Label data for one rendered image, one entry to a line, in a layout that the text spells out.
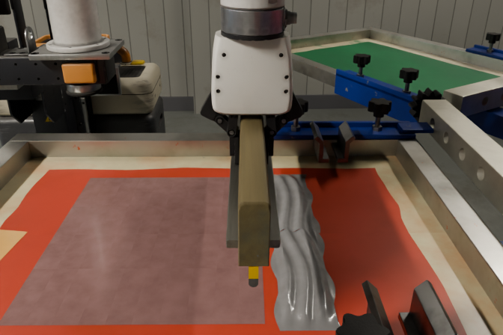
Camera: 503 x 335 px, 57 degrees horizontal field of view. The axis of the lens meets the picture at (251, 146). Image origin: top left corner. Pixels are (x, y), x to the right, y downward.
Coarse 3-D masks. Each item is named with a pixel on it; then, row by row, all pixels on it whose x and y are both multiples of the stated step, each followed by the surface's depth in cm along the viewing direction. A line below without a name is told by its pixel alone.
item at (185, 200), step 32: (32, 192) 78; (64, 192) 78; (96, 192) 78; (128, 192) 78; (160, 192) 78; (192, 192) 78; (224, 192) 78; (320, 192) 78; (352, 192) 78; (384, 192) 78; (32, 224) 69; (64, 224) 69; (96, 224) 69; (128, 224) 69; (160, 224) 69; (192, 224) 69; (224, 224) 69; (320, 224) 69; (352, 224) 69; (384, 224) 69
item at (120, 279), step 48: (48, 240) 66; (96, 240) 66; (144, 240) 66; (192, 240) 66; (336, 240) 66; (384, 240) 66; (0, 288) 57; (48, 288) 57; (96, 288) 57; (144, 288) 57; (192, 288) 57; (240, 288) 57; (336, 288) 57; (384, 288) 57
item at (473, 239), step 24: (24, 144) 87; (48, 144) 89; (72, 144) 89; (96, 144) 89; (120, 144) 89; (144, 144) 89; (168, 144) 89; (192, 144) 89; (216, 144) 89; (288, 144) 89; (312, 144) 89; (360, 144) 89; (384, 144) 89; (408, 144) 87; (0, 168) 78; (408, 168) 83; (432, 168) 78; (432, 192) 72; (456, 192) 71; (456, 216) 65; (456, 240) 64; (480, 240) 60; (480, 264) 57
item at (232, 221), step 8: (264, 120) 74; (232, 160) 62; (232, 168) 60; (272, 168) 60; (232, 176) 58; (272, 176) 58; (232, 184) 57; (272, 184) 57; (232, 192) 55; (272, 192) 55; (232, 200) 53; (272, 200) 53; (232, 208) 52; (272, 208) 52; (232, 216) 51; (272, 216) 51; (232, 224) 49; (272, 224) 49; (232, 232) 48; (272, 232) 48; (232, 240) 47; (272, 240) 47; (280, 240) 47
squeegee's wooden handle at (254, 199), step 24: (240, 120) 59; (240, 144) 53; (264, 144) 53; (240, 168) 47; (264, 168) 47; (240, 192) 43; (264, 192) 43; (240, 216) 42; (264, 216) 42; (240, 240) 43; (264, 240) 43; (240, 264) 44; (264, 264) 44
